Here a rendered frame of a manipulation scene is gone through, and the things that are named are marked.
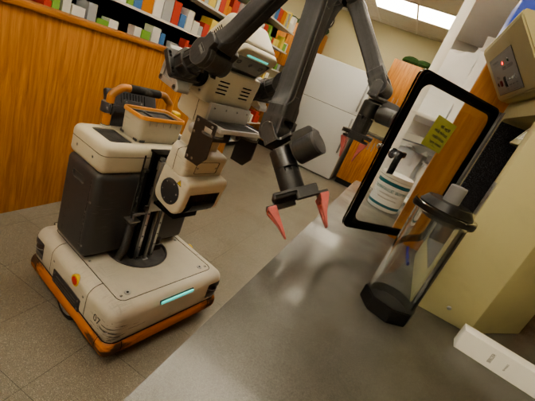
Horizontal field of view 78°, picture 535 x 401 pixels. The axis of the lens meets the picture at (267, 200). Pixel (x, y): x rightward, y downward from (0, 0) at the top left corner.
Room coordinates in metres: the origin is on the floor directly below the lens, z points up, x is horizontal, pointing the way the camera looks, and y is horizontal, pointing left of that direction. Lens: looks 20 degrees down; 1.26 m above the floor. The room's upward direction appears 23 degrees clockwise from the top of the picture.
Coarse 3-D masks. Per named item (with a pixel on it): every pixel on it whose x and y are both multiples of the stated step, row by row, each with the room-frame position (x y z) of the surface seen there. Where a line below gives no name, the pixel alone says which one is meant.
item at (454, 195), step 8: (448, 192) 0.58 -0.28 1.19; (456, 192) 0.57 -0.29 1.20; (464, 192) 0.57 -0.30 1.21; (424, 200) 0.57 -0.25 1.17; (432, 200) 0.56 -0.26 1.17; (440, 200) 0.56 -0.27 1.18; (448, 200) 0.57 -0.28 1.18; (456, 200) 0.57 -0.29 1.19; (440, 208) 0.54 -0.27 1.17; (448, 208) 0.54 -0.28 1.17; (456, 208) 0.54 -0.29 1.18; (464, 208) 0.57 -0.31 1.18; (456, 216) 0.54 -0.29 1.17; (464, 216) 0.54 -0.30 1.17; (472, 216) 0.56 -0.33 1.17
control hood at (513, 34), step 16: (528, 16) 0.67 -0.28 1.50; (512, 32) 0.74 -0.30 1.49; (528, 32) 0.67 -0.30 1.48; (496, 48) 0.86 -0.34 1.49; (512, 48) 0.76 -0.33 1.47; (528, 48) 0.68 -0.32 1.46; (528, 64) 0.70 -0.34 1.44; (528, 80) 0.72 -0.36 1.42; (512, 96) 0.85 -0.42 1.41; (528, 96) 0.78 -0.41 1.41
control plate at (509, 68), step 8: (496, 56) 0.88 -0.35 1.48; (504, 56) 0.82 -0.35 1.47; (512, 56) 0.77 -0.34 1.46; (496, 64) 0.89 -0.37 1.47; (504, 64) 0.83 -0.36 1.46; (512, 64) 0.78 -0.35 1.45; (496, 72) 0.91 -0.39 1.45; (504, 72) 0.85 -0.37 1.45; (512, 72) 0.80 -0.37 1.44; (496, 80) 0.93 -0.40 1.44; (512, 80) 0.81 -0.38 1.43; (520, 80) 0.76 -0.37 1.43; (504, 88) 0.88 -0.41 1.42; (512, 88) 0.82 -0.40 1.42
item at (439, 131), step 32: (448, 96) 0.85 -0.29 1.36; (416, 128) 0.83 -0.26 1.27; (448, 128) 0.87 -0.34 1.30; (480, 128) 0.93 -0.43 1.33; (384, 160) 0.80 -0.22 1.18; (416, 160) 0.85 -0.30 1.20; (448, 160) 0.90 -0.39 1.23; (384, 192) 0.83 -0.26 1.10; (416, 192) 0.88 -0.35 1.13; (384, 224) 0.86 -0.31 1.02
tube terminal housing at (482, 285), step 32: (512, 160) 0.65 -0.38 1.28; (512, 192) 0.64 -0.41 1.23; (480, 224) 0.64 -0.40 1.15; (512, 224) 0.63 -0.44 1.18; (480, 256) 0.63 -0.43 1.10; (512, 256) 0.62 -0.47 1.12; (448, 288) 0.64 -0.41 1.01; (480, 288) 0.62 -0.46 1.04; (512, 288) 0.63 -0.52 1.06; (448, 320) 0.63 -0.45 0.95; (480, 320) 0.62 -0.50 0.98; (512, 320) 0.67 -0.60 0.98
